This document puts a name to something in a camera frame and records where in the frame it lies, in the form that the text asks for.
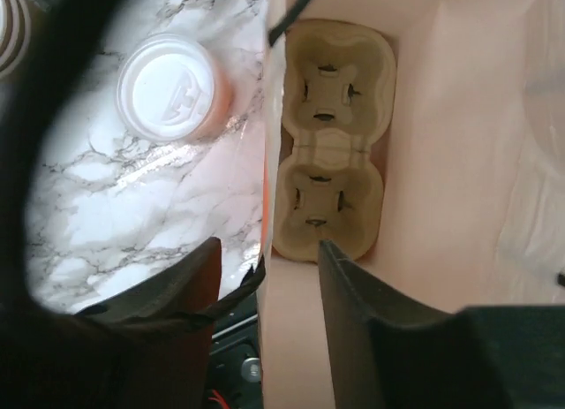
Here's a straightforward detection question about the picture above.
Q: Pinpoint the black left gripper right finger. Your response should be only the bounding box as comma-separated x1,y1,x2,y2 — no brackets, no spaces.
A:
318,240,564,408

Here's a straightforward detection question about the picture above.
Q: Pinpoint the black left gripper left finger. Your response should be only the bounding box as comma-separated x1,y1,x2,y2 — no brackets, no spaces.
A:
1,238,265,408

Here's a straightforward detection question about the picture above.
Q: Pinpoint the separated brown pulp carrier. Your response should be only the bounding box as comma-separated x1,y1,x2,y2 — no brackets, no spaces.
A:
273,19,396,261

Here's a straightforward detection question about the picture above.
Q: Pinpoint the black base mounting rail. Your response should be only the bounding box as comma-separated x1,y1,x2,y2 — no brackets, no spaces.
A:
202,295,263,409

